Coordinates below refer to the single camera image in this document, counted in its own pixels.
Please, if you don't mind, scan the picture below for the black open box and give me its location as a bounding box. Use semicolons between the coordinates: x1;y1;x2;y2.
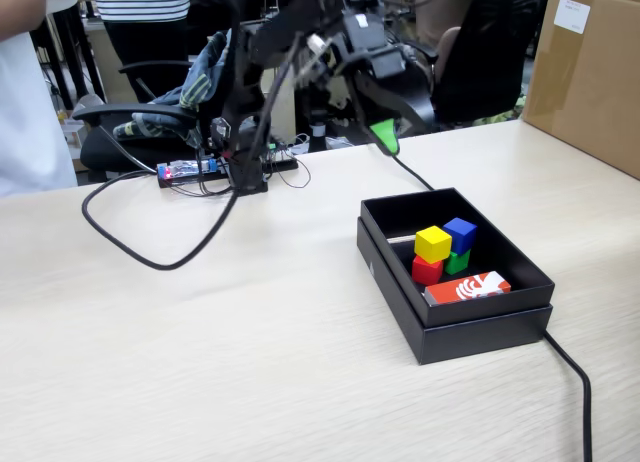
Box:
356;216;554;366

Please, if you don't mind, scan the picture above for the large brown cardboard box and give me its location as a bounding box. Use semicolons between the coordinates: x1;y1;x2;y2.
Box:
519;0;640;181

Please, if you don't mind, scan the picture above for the black cardboard box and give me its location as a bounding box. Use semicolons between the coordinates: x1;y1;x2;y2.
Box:
359;186;557;328

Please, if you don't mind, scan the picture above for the camouflage cloth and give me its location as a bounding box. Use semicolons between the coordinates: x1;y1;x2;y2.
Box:
477;91;527;128

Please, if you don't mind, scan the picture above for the black mesh office chair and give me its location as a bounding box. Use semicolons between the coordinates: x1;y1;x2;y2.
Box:
399;0;549;128

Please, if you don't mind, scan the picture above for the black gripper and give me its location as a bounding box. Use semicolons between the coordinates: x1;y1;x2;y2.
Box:
341;8;436;158

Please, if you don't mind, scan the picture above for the thick black table cable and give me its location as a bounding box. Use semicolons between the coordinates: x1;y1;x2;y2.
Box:
387;149;594;462

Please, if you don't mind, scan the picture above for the yellow wooden cube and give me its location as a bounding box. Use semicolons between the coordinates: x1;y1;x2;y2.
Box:
413;225;453;263

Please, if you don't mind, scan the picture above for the small wrist camera board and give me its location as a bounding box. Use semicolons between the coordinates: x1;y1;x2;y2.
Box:
302;31;334;86

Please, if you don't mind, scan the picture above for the person in striped shirt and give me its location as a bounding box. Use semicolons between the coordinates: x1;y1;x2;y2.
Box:
92;0;191;103

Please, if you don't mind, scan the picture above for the seated person in beige shirt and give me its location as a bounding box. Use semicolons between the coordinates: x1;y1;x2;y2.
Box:
384;0;476;83

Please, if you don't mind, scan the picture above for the circuit board with red light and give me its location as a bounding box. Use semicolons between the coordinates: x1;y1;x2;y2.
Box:
156;157;221;188

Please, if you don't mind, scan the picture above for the blue wooden cube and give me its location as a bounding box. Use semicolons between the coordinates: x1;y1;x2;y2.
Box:
442;217;478;256

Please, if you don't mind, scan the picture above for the white drawer pedestal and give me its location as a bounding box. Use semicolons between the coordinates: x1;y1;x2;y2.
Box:
269;71;297;139

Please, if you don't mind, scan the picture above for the grey power cable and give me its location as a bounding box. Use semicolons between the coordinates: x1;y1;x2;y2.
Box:
94;124;159;176

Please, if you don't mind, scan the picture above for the red wooden cube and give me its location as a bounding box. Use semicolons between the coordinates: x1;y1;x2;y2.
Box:
411;255;445;286

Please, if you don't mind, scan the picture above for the black segmented pole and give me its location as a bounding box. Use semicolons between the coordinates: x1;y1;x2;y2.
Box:
307;106;329;153

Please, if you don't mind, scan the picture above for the red and white carton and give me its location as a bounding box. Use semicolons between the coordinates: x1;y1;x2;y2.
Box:
423;270;512;307

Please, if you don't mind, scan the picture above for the small white floor box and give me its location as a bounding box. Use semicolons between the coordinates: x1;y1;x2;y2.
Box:
62;121;87;174

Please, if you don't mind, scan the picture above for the person in white shirt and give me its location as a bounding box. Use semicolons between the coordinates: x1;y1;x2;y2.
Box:
0;0;80;199

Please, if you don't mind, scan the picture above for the black office chair with armrests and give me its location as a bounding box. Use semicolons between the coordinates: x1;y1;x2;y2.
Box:
72;0;251;183

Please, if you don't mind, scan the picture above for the green wooden cube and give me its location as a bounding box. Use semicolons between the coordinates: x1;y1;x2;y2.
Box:
443;249;472;276

